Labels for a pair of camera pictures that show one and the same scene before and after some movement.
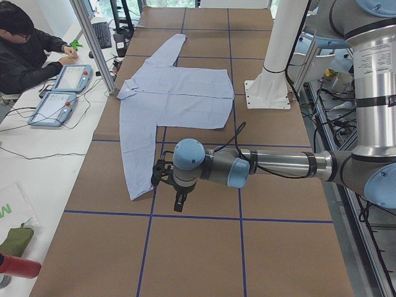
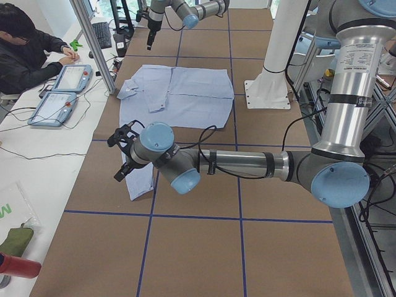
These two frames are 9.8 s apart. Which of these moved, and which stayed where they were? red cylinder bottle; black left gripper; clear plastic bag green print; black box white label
Moved: black left gripper
Stayed: clear plastic bag green print; black box white label; red cylinder bottle
